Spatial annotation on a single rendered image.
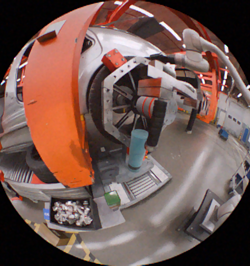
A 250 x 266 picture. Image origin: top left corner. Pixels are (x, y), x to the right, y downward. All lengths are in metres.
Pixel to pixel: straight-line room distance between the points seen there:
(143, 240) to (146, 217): 0.27
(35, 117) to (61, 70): 0.13
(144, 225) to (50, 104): 1.00
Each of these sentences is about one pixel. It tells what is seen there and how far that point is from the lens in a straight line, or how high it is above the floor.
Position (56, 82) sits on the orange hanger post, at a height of 0.94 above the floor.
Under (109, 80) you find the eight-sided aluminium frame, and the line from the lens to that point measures 0.35.
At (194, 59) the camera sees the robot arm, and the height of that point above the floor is 1.17.
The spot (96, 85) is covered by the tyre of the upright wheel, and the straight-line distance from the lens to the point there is 0.43.
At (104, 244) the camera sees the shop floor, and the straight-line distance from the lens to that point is 0.95.
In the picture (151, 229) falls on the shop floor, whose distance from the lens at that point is 0.95.
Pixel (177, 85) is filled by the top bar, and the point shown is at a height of 0.96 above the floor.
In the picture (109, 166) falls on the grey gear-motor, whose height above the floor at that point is 0.40.
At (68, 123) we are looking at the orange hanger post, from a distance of 0.22.
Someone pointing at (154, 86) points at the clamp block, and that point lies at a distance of 0.20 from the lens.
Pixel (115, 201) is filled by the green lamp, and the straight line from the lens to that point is 0.24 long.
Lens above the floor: 0.90
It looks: 27 degrees down
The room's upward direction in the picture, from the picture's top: 4 degrees clockwise
